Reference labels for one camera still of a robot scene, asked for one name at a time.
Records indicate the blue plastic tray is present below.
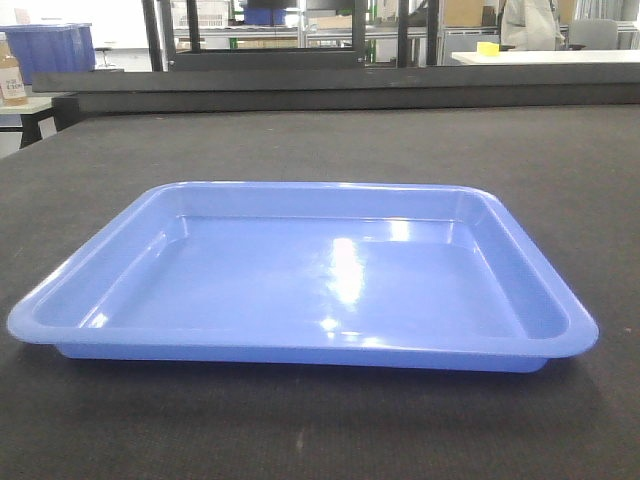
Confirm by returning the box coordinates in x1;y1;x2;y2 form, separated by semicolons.
7;182;599;373

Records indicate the yellow box on table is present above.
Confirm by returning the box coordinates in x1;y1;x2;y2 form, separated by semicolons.
476;41;500;56

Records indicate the person in beige jacket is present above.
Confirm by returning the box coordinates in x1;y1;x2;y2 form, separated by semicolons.
500;0;565;51

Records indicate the blue storage crate background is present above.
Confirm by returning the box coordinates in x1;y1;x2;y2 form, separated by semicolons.
1;23;96;85

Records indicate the white background table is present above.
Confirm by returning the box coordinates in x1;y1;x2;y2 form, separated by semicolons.
451;50;640;65

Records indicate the cardboard box left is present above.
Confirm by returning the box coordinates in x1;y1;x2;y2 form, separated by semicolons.
1;39;28;106

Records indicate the black metal frame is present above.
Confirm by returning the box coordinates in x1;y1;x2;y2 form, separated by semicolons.
142;1;441;73

